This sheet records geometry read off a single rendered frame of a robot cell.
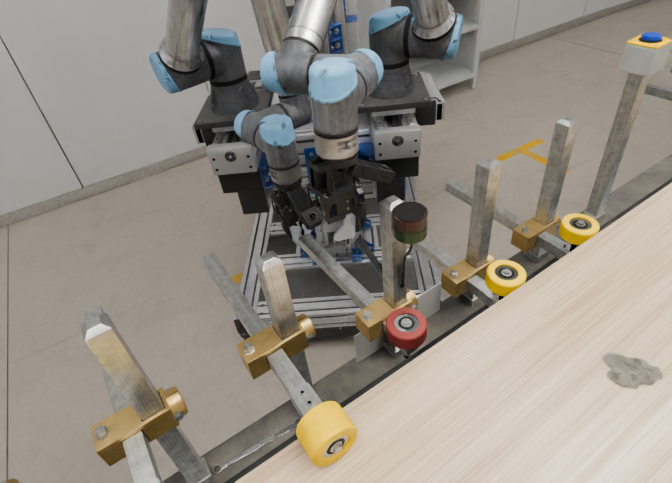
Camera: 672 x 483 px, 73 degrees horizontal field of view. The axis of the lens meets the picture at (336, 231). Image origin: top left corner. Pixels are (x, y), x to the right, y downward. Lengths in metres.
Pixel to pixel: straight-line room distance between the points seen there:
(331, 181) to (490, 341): 0.41
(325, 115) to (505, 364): 0.53
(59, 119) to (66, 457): 2.00
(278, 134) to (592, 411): 0.78
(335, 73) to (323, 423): 0.52
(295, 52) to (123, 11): 2.39
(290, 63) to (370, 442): 0.65
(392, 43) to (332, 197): 0.69
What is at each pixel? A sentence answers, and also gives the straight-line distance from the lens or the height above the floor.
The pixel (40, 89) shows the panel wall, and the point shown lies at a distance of 3.27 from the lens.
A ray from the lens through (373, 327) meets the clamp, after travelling 0.96.
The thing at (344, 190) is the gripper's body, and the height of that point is 1.16.
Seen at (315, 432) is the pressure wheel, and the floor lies 0.98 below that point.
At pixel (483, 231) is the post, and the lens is 1.06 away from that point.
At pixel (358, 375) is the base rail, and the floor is 0.70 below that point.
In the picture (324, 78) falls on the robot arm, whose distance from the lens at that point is 0.71.
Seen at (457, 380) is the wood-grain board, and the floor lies 0.90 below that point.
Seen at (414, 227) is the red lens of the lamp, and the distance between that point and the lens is 0.77.
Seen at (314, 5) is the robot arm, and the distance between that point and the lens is 0.93.
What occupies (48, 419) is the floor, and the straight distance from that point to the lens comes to 2.28.
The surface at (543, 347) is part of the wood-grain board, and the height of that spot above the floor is 0.90.
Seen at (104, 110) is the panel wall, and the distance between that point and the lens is 3.32.
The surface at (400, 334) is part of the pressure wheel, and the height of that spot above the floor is 0.91.
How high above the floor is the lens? 1.61
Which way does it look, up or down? 39 degrees down
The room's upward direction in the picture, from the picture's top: 8 degrees counter-clockwise
